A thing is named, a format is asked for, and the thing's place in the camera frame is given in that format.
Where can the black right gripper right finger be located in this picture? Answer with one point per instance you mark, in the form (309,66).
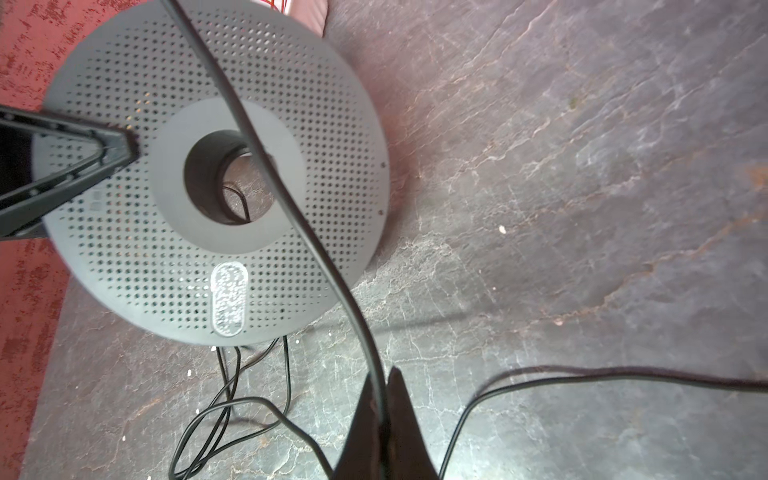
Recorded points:
(408,458)

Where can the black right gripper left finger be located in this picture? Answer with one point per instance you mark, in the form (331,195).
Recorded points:
(360,457)

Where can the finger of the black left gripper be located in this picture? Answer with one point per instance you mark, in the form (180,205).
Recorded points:
(27,197)

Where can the grey perforated cable spool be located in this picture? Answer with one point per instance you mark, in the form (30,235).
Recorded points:
(157,242)

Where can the white plastic tray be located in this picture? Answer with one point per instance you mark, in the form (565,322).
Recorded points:
(312,14)

